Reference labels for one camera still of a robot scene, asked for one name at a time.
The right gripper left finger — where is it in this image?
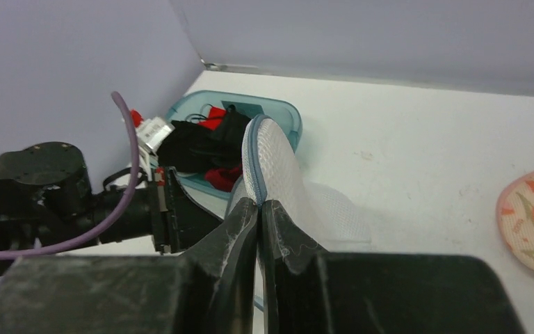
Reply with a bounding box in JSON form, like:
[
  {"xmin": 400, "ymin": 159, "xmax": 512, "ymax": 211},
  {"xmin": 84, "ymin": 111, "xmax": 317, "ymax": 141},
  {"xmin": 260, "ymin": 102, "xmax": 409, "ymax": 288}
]
[{"xmin": 0, "ymin": 198, "xmax": 259, "ymax": 333}]

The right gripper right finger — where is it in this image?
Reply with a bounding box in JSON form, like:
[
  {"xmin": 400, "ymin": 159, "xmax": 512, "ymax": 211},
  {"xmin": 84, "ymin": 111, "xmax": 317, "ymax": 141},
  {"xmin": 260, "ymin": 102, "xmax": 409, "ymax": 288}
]
[{"xmin": 259, "ymin": 200, "xmax": 525, "ymax": 333}]

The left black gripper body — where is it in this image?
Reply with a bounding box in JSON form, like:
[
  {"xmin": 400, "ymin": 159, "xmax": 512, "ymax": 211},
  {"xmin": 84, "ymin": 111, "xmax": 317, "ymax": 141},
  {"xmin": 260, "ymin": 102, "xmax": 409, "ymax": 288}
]
[{"xmin": 149, "ymin": 167, "xmax": 223, "ymax": 254}]

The black bra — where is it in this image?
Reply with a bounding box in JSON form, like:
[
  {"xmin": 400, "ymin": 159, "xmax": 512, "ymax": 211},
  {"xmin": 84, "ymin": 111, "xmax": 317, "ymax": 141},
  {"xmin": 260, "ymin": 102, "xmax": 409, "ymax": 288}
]
[{"xmin": 157, "ymin": 105, "xmax": 250, "ymax": 173}]

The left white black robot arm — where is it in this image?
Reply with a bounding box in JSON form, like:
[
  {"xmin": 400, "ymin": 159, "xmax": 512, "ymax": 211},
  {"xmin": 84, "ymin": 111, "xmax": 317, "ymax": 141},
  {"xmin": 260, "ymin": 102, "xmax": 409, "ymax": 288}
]
[{"xmin": 0, "ymin": 142, "xmax": 222, "ymax": 254}]

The dark red lace bra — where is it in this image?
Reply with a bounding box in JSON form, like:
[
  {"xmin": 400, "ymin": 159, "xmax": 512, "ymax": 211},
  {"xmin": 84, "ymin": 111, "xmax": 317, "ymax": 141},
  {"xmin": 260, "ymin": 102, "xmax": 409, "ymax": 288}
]
[{"xmin": 204, "ymin": 165, "xmax": 243, "ymax": 193}]

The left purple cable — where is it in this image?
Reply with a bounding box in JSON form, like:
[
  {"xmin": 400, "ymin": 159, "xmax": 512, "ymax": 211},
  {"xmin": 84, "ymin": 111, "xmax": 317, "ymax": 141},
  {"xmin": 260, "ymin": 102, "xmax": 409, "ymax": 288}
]
[{"xmin": 0, "ymin": 91, "xmax": 140, "ymax": 262}]

